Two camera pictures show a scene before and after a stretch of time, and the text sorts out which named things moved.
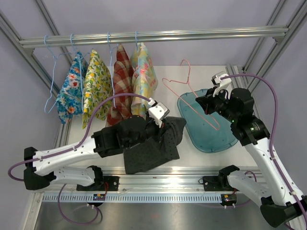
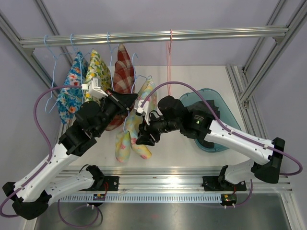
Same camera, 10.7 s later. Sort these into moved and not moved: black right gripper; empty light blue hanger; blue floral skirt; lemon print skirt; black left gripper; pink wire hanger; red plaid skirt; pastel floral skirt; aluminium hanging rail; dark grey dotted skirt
Moved: black right gripper; pastel floral skirt; pink wire hanger; black left gripper; dark grey dotted skirt
Not moved: blue floral skirt; lemon print skirt; aluminium hanging rail; empty light blue hanger; red plaid skirt
